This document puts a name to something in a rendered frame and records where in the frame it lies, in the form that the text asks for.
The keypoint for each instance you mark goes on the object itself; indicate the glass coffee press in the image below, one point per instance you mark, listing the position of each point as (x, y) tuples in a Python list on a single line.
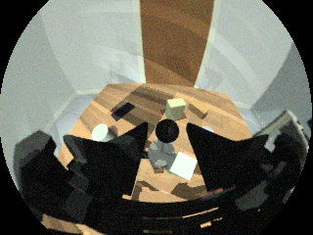
[(161, 151)]

